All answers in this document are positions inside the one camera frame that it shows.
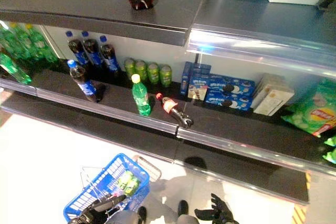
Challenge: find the blue cookie box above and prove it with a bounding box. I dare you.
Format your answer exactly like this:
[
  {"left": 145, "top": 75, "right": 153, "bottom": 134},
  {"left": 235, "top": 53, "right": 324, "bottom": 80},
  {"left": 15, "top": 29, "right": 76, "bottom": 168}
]
[
  {"left": 187, "top": 63, "right": 212, "bottom": 101},
  {"left": 208, "top": 73, "right": 256, "bottom": 96},
  {"left": 180, "top": 61, "right": 194, "bottom": 96},
  {"left": 204, "top": 94, "right": 254, "bottom": 111}
]

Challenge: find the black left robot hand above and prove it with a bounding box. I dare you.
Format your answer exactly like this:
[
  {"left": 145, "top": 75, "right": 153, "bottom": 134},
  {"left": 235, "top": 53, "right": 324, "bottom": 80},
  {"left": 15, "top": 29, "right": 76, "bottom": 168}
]
[{"left": 68, "top": 194, "right": 127, "bottom": 224}]

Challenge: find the blue plastic shopping basket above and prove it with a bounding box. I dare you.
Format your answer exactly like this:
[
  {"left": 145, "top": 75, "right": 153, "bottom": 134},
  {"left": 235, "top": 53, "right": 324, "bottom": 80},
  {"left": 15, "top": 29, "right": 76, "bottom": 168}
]
[{"left": 63, "top": 153, "right": 162, "bottom": 224}]

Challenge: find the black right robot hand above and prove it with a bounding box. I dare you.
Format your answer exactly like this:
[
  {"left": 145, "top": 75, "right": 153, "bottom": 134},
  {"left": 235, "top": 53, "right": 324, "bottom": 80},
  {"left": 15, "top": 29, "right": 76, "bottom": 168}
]
[{"left": 194, "top": 193, "right": 238, "bottom": 224}]

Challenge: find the black deep shelf board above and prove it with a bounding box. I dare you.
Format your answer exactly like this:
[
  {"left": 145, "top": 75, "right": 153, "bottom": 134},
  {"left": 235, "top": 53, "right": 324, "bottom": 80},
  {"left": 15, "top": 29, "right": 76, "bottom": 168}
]
[
  {"left": 173, "top": 140, "right": 311, "bottom": 206},
  {"left": 0, "top": 91, "right": 79, "bottom": 130},
  {"left": 73, "top": 113, "right": 182, "bottom": 165}
]

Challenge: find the dark grey metal shelf board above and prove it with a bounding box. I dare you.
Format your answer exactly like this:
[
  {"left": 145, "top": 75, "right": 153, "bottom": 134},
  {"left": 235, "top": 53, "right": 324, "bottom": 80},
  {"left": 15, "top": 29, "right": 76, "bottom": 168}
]
[{"left": 0, "top": 0, "right": 190, "bottom": 48}]

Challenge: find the grey shelf board clear rail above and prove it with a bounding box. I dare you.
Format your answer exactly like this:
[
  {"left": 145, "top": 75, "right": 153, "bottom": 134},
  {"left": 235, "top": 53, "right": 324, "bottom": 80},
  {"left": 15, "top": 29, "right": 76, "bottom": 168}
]
[{"left": 187, "top": 0, "right": 336, "bottom": 78}]

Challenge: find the grey white carton box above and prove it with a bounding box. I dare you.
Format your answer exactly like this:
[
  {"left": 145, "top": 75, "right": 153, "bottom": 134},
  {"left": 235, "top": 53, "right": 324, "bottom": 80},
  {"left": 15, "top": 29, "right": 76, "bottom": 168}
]
[{"left": 250, "top": 73, "right": 295, "bottom": 116}]

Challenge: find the cola bottle red label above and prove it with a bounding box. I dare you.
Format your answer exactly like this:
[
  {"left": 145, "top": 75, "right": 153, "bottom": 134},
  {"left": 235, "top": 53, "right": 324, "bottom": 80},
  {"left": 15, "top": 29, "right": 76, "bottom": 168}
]
[{"left": 156, "top": 92, "right": 194, "bottom": 130}]

